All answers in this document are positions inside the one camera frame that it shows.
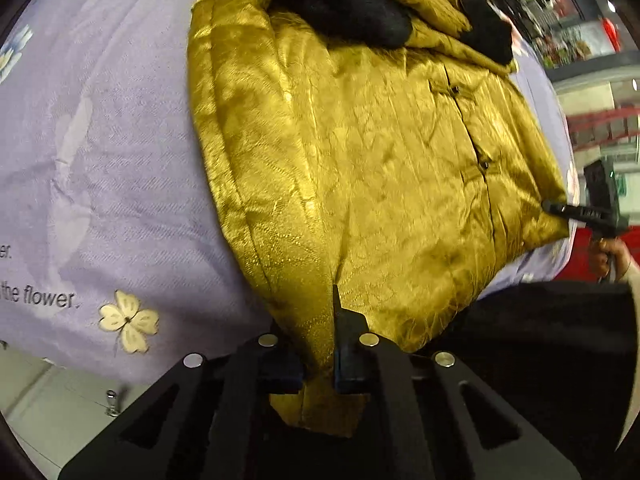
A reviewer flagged red dress display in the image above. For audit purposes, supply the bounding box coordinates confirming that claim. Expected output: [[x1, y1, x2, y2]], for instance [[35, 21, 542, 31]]
[[600, 17, 623, 53]]

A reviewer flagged gold satin jacket black fur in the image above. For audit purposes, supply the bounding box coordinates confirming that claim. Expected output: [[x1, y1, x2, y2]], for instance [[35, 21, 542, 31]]
[[187, 0, 571, 436]]

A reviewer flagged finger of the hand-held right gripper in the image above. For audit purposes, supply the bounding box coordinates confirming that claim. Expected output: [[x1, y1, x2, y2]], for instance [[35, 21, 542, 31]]
[[542, 200, 601, 224]]

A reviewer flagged red ladder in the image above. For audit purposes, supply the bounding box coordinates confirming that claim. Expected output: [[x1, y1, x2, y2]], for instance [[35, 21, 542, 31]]
[[565, 106, 640, 153]]

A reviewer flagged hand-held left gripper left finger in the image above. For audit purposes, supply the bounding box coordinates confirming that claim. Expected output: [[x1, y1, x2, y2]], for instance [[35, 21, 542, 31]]
[[57, 332, 306, 480]]

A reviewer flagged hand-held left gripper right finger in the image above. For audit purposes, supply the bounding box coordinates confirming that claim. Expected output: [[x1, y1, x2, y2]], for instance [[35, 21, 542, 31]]
[[332, 284, 583, 480]]

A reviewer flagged red counter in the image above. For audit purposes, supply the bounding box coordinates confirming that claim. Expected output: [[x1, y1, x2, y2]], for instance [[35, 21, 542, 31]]
[[552, 227, 608, 283]]

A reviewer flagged purple floral blanket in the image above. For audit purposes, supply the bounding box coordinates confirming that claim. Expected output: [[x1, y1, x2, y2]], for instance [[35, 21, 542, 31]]
[[0, 0, 583, 386]]

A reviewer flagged person's right hand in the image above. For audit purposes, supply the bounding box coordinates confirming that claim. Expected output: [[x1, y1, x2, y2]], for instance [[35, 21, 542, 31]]
[[587, 236, 634, 282]]

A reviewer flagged metal shelf cart with goods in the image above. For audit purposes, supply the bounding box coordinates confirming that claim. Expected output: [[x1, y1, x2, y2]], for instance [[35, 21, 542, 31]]
[[440, 0, 601, 68]]

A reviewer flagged person's right forearm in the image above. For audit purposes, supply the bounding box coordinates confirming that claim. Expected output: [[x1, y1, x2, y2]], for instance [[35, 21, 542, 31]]
[[616, 257, 640, 293]]

